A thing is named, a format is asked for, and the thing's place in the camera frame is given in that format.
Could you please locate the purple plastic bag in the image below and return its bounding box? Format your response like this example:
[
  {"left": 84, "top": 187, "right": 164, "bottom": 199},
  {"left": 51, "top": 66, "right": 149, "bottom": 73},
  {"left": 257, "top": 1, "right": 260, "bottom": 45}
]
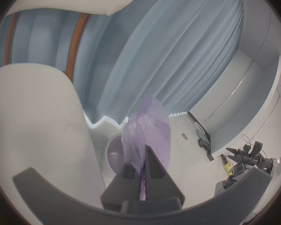
[{"left": 121, "top": 93, "right": 171, "bottom": 201}]

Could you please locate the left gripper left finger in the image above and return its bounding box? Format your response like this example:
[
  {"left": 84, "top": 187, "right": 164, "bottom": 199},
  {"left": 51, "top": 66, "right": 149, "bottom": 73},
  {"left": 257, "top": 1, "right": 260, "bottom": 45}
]
[{"left": 101, "top": 160, "right": 142, "bottom": 212}]

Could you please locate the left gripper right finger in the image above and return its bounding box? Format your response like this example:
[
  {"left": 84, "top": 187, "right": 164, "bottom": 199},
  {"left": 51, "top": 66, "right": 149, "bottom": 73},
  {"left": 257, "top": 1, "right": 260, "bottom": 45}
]
[{"left": 144, "top": 145, "right": 185, "bottom": 207}]

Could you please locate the black cable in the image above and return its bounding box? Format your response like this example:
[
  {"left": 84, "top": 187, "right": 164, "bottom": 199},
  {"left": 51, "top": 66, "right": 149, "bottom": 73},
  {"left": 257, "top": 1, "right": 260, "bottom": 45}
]
[{"left": 242, "top": 134, "right": 252, "bottom": 148}]

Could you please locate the yellow printed packet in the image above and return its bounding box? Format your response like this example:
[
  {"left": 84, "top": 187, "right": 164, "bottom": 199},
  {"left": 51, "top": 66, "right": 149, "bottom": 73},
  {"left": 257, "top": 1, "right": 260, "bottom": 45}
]
[{"left": 223, "top": 162, "right": 235, "bottom": 173}]

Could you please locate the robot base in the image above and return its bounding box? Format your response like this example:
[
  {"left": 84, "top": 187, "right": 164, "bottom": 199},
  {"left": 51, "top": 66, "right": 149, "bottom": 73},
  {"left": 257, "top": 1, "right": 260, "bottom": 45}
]
[{"left": 215, "top": 180, "right": 233, "bottom": 197}]

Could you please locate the crumpled black plastic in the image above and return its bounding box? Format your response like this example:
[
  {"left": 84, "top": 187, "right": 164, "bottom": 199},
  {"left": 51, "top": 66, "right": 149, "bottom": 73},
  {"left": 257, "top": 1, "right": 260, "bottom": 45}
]
[{"left": 198, "top": 138, "right": 211, "bottom": 149}]

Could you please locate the pale blue curtain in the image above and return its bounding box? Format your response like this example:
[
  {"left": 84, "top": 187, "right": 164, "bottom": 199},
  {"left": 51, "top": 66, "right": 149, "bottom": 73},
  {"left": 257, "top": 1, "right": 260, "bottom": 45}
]
[{"left": 0, "top": 0, "right": 246, "bottom": 131}]

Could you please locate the white trash bin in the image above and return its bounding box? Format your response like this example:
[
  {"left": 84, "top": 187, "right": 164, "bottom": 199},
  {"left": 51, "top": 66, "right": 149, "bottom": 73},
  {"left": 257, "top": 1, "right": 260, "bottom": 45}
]
[{"left": 103, "top": 133, "right": 131, "bottom": 179}]

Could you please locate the white wooden chair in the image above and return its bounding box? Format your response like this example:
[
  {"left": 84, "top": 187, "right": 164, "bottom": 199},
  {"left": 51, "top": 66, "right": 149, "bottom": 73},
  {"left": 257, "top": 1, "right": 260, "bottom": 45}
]
[{"left": 0, "top": 0, "right": 142, "bottom": 197}]

